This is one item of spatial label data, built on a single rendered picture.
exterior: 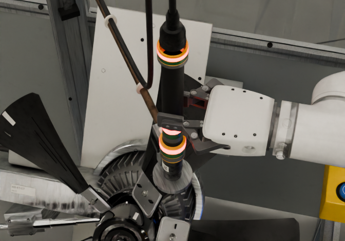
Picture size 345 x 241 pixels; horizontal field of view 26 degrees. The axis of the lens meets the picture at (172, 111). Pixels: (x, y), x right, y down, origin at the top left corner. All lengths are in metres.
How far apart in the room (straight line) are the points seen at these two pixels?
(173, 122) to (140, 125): 0.60
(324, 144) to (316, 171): 1.50
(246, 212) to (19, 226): 1.38
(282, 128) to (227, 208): 1.84
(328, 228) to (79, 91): 0.81
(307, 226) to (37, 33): 1.29
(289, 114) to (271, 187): 1.64
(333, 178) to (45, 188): 0.66
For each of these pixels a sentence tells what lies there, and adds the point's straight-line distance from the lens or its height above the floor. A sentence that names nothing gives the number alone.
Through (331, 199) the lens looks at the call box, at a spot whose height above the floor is 1.07.
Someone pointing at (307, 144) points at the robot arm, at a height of 1.68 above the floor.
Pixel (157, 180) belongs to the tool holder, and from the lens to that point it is 1.31.
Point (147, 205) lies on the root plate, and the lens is 1.53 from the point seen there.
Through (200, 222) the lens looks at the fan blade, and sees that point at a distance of 1.58.
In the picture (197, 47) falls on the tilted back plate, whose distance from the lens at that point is 1.66.
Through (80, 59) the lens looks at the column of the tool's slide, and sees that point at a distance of 2.10.
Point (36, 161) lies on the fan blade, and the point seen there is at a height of 1.24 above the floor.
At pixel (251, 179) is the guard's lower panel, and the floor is 0.25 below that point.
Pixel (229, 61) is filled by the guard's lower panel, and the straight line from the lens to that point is 2.17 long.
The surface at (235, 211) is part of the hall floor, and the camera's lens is 2.92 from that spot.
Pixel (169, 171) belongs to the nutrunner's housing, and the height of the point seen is 1.50.
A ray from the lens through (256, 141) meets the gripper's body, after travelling 1.10.
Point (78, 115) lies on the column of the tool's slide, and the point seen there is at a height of 0.68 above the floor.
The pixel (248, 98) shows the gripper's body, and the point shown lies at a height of 1.68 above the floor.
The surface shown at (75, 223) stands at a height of 1.11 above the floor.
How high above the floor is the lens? 2.60
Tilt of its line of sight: 56 degrees down
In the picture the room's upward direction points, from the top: straight up
